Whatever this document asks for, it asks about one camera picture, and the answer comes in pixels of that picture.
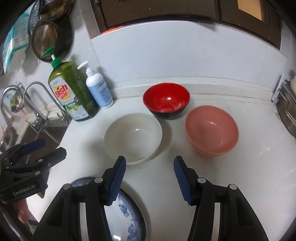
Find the large blue floral plate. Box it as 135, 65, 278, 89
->
71, 177, 147, 241

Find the cream white bowl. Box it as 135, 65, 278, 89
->
104, 113, 163, 165

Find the pink bowl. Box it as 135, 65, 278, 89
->
185, 105, 239, 157

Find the red and black bowl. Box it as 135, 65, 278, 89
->
142, 83, 191, 120

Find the kitchen sink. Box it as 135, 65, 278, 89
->
1, 120, 69, 164

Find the left hand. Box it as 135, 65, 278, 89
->
16, 199, 30, 223

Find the small chrome faucet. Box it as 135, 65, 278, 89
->
23, 81, 72, 123

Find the tall chrome faucet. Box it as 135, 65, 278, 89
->
1, 83, 32, 131

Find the green dish soap bottle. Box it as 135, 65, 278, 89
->
41, 47, 99, 121

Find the blue hand soap bottle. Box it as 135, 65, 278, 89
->
77, 61, 113, 109

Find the paper towel pack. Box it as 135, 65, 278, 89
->
2, 12, 29, 75

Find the hanging dark frying pan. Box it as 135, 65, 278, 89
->
31, 20, 73, 62

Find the steel pot lower left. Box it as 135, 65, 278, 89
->
276, 86, 296, 138

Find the copper small pan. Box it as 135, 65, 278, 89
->
39, 0, 75, 22

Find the dark wooden window frame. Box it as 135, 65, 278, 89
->
90, 0, 282, 48

